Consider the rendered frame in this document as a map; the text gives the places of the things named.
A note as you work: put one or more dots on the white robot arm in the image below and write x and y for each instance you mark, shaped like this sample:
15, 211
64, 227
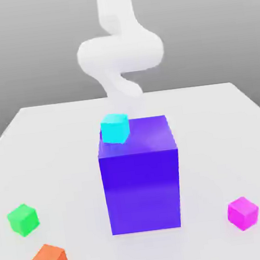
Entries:
120, 53

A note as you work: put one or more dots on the small cyan cube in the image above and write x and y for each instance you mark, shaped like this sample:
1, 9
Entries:
115, 129

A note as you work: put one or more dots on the small green cube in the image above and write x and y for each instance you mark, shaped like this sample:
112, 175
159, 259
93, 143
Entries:
23, 220

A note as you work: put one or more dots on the small magenta cube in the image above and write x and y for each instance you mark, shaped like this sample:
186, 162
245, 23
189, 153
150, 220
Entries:
243, 213

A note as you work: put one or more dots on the large purple box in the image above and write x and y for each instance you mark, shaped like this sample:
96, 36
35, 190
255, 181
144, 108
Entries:
141, 188

